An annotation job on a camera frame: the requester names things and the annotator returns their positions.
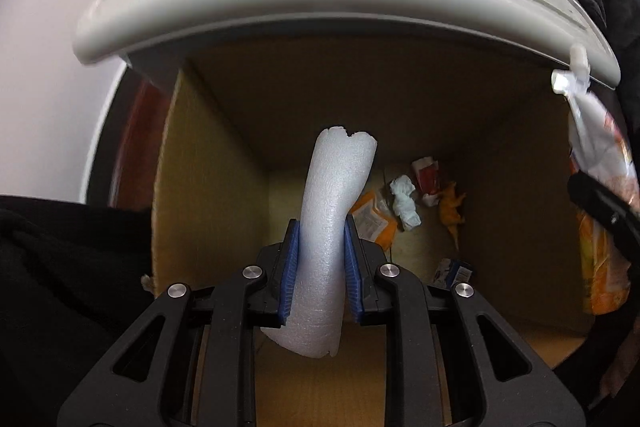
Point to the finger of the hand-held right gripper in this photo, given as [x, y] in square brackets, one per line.
[600, 202]

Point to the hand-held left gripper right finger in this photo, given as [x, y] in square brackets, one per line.
[353, 268]

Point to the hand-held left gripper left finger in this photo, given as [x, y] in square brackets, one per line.
[290, 268]

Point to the orange and white package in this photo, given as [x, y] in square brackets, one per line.
[372, 222]

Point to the clear orange plastic bag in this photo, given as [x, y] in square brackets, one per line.
[600, 142]

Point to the white foam tube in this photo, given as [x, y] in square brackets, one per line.
[325, 207]

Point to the white tissue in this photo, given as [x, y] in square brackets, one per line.
[406, 204]

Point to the orange toy dinosaur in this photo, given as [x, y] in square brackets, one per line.
[452, 212]

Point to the red and white wrapper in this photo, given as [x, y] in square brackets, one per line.
[426, 179]

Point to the cardboard box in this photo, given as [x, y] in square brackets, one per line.
[225, 157]

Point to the small blue and white carton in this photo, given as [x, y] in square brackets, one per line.
[452, 272]

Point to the black cloth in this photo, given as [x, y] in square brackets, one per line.
[50, 307]

